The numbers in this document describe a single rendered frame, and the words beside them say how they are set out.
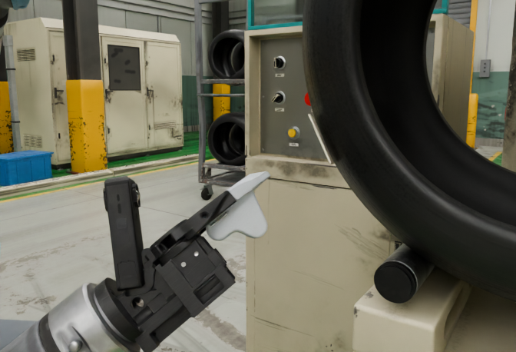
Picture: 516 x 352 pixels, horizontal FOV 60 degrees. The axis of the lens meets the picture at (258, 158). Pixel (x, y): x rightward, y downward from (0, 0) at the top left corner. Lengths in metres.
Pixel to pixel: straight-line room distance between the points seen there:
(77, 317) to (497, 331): 0.49
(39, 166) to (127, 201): 5.50
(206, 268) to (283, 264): 0.91
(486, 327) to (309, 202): 0.69
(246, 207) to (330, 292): 0.87
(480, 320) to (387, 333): 0.18
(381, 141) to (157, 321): 0.29
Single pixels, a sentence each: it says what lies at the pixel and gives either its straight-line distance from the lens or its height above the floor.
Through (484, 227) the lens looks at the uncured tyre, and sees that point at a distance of 0.46.
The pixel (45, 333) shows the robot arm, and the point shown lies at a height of 0.88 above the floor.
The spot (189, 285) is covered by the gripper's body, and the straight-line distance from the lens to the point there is 0.45.
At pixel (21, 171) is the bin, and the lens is 5.80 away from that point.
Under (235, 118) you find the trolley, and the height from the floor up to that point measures 0.82.
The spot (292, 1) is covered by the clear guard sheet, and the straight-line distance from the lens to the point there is 1.30.
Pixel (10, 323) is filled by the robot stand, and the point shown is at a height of 0.60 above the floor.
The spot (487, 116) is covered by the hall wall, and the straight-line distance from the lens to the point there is 9.54.
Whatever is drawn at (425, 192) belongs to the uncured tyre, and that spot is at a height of 1.00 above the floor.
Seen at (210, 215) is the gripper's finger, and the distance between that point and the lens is 0.44.
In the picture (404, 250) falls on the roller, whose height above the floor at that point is 0.92.
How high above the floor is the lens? 1.10
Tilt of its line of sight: 9 degrees down
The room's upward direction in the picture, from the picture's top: straight up
